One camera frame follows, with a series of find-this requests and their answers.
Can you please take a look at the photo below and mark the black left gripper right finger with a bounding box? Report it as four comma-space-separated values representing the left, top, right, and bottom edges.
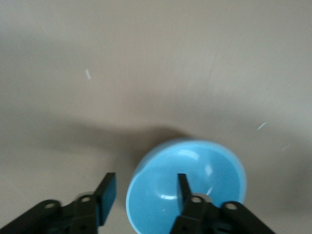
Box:
167, 173, 277, 234

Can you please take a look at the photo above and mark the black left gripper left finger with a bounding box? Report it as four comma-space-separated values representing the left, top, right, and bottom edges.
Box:
0, 172, 116, 234

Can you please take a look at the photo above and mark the blue bowl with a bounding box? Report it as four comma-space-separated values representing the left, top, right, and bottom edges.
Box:
125, 138, 248, 234

